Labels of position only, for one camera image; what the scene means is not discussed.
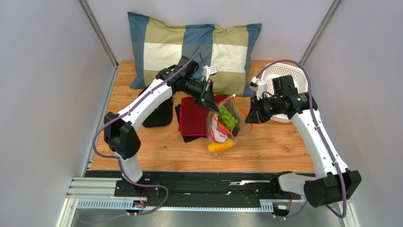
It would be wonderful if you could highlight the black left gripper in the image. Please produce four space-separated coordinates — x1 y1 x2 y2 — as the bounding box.
183 77 219 114

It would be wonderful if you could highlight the green grape bunch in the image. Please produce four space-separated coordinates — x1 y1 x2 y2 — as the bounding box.
219 106 238 131

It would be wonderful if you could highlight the clear zip bag orange zipper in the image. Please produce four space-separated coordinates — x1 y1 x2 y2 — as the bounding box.
206 94 253 156

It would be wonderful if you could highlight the red apple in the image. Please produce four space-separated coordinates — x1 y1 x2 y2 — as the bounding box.
209 124 230 142

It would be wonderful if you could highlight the orange yellow mango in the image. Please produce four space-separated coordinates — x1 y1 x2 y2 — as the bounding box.
208 139 235 153

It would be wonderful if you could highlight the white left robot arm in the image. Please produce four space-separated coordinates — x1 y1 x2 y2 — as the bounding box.
103 56 219 192

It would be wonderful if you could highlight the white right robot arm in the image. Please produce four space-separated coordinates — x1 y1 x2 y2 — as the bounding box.
245 75 362 208

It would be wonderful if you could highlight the dark red folded cloth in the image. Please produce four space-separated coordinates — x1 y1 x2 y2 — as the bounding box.
178 96 210 137

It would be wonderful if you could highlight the black folded cloth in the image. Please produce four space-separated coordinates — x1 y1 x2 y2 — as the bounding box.
175 104 206 143

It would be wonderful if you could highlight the black cap with letter R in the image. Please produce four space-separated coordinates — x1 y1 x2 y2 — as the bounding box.
142 97 173 128

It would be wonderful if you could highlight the white perforated plastic basket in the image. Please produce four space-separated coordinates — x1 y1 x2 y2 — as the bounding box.
261 62 309 124

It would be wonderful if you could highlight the blue beige checkered pillow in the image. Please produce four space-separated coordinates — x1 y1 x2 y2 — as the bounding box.
127 12 262 96

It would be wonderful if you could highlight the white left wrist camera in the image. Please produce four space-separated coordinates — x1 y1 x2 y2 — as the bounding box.
202 65 219 81

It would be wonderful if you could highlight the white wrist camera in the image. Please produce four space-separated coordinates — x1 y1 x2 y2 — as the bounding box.
202 65 219 81
250 77 268 100

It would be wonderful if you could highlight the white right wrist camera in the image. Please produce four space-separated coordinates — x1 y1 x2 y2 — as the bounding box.
250 77 268 100

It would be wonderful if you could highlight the right aluminium corner post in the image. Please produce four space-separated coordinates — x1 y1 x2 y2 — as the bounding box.
299 0 343 66

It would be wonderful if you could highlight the aluminium corner post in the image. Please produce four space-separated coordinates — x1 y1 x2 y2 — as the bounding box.
77 0 119 69
299 0 343 66

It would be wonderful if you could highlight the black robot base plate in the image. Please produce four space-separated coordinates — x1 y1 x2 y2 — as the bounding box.
84 170 309 209

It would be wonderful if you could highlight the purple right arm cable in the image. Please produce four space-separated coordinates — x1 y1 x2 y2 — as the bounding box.
255 59 348 220

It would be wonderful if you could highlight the aluminium frame rail base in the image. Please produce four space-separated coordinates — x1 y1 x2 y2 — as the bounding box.
58 176 359 227

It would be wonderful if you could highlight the left aluminium corner post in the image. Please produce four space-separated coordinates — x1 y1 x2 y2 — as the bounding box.
77 0 119 69

